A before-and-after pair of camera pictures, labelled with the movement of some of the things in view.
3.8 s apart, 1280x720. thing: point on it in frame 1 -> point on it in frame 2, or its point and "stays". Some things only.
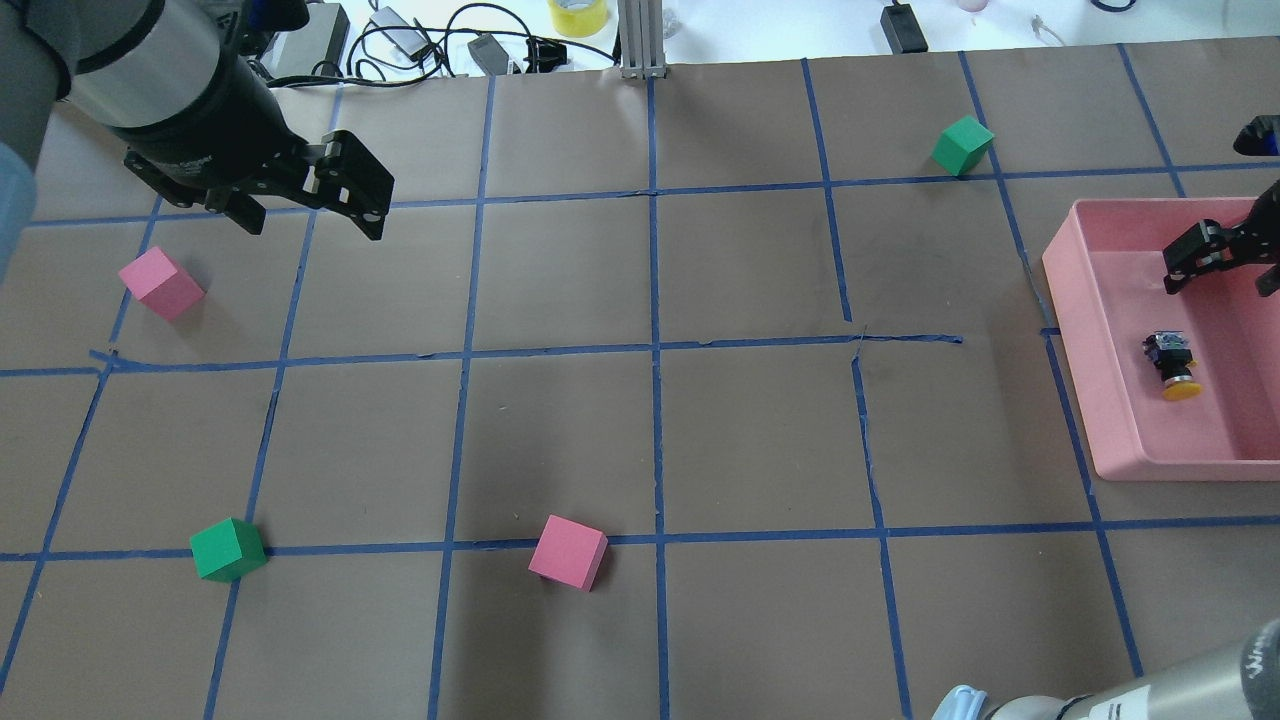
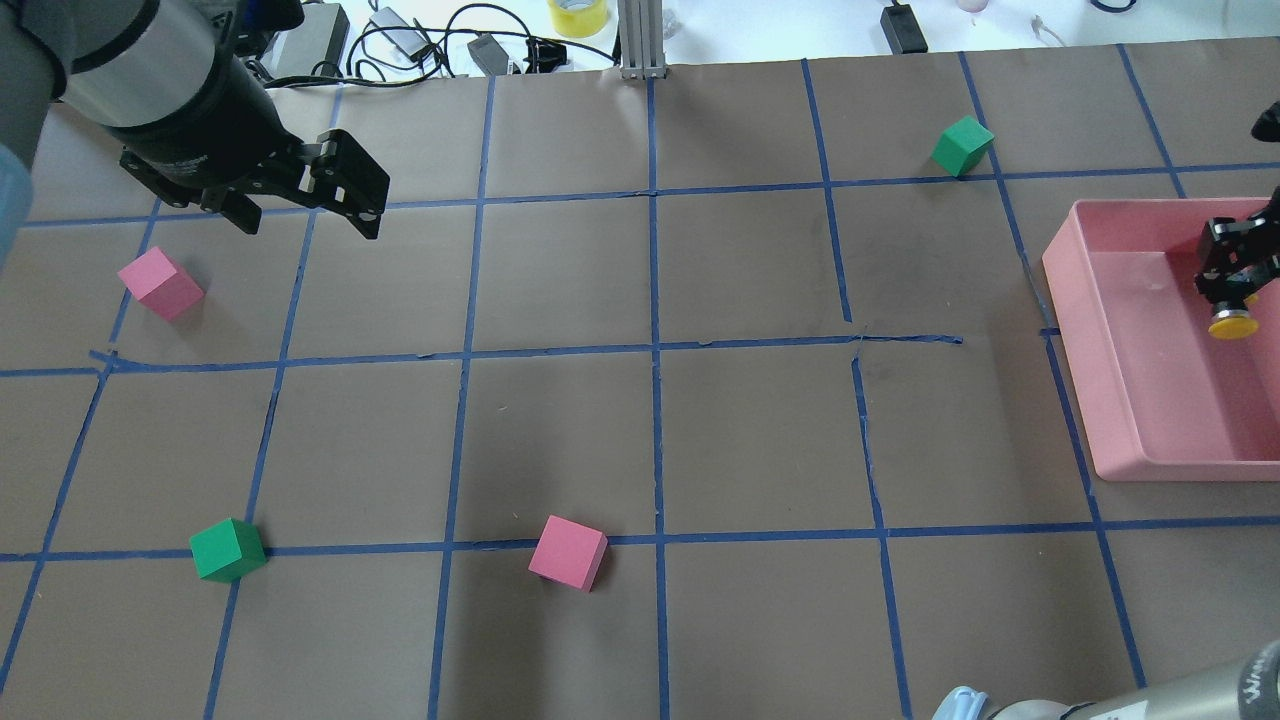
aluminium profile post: [642, 39] stays
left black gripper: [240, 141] stays
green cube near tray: [962, 145] stays
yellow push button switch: [1172, 354] -> [1230, 295]
